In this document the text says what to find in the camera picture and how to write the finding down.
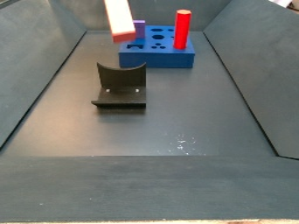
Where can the red rectangular block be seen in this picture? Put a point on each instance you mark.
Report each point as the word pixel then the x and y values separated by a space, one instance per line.
pixel 120 21

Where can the black curved fixture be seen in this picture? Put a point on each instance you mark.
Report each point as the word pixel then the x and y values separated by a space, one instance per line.
pixel 121 87

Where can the blue shape sorting board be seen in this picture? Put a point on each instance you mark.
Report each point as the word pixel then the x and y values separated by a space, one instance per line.
pixel 153 50

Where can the purple rectangular block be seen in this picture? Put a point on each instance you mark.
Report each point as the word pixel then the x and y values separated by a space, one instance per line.
pixel 139 29

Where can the red hexagonal peg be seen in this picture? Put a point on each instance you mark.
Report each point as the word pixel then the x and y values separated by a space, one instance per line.
pixel 181 28

